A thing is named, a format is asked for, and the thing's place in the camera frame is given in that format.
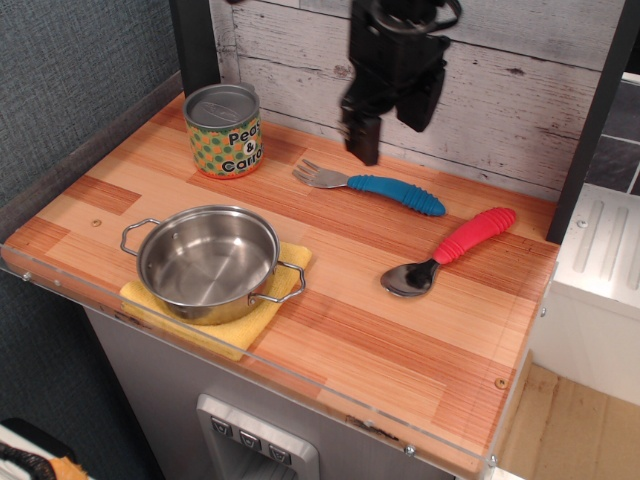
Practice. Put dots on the grey toy fridge cabinet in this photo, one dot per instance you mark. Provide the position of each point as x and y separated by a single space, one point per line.
163 380

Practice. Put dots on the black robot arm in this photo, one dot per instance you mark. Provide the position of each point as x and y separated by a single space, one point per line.
440 15

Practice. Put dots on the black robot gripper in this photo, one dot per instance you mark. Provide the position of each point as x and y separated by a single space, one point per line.
398 65

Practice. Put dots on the black vertical post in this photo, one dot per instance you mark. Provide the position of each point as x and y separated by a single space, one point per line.
195 43
616 61

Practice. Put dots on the black left vertical post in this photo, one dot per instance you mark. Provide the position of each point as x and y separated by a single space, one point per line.
195 43

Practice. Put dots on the silver dispenser panel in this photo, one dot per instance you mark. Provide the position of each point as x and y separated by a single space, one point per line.
242 446

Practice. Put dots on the white toy sink unit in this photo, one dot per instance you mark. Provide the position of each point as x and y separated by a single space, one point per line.
588 326

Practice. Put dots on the black right vertical post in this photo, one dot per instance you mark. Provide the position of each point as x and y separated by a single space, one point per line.
616 61

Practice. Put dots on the orange object bottom left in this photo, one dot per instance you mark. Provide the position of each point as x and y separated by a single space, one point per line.
66 469

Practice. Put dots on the yellow cloth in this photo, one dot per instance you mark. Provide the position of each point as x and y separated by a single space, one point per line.
231 339

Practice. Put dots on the clear acrylic edge guard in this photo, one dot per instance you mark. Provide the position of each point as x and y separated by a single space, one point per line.
433 371

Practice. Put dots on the red handled metal spoon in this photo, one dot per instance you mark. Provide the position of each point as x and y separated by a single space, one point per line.
416 279

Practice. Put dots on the stainless steel pot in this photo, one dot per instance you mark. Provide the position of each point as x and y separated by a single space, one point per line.
209 265

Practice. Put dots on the blue handled metal fork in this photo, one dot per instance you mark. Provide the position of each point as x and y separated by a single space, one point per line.
402 192

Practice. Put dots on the peas and carrots can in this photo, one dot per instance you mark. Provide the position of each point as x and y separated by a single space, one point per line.
224 129

